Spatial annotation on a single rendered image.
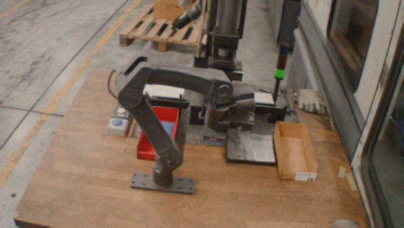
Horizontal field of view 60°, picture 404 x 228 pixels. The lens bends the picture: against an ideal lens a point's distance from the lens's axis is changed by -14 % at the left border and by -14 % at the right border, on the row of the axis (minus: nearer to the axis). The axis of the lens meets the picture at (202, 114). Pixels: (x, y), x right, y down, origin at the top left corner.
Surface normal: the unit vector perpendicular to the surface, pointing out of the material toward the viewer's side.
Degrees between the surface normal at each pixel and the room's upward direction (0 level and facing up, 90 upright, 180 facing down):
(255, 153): 0
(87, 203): 0
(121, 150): 0
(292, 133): 90
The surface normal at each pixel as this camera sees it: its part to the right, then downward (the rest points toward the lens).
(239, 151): 0.09, -0.84
